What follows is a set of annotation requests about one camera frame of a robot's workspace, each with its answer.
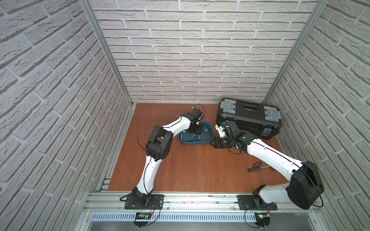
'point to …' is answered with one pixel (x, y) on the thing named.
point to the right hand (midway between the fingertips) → (214, 142)
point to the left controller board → (142, 215)
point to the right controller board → (263, 219)
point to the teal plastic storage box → (206, 135)
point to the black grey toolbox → (264, 121)
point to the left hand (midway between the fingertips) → (201, 129)
